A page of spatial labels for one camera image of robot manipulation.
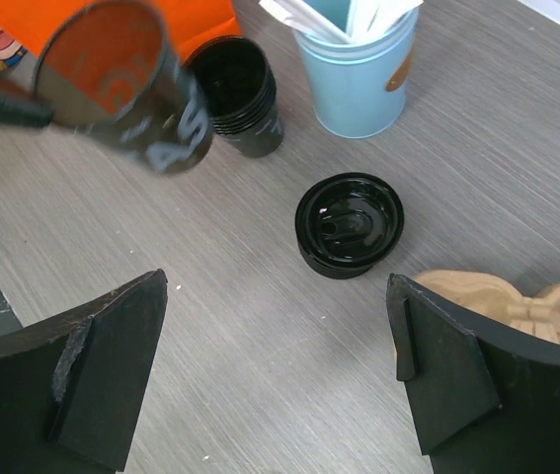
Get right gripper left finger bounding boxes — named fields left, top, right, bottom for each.
left=0, top=270, right=168, bottom=473

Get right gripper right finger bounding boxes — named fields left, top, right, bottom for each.
left=386, top=274, right=560, bottom=473

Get orange paper bag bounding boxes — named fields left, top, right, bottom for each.
left=0, top=0, right=245, bottom=95

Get black paper coffee cup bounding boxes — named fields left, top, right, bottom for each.
left=32, top=1, right=213, bottom=174

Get brown pulp cup carrier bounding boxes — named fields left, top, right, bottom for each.
left=395, top=269, right=560, bottom=364

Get stack of black cups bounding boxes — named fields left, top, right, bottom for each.
left=185, top=36, right=283, bottom=158

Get light blue tin cup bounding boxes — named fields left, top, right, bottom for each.
left=293, top=8, right=420, bottom=139

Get white wrapped straws bundle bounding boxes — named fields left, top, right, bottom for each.
left=259, top=0, right=423, bottom=45

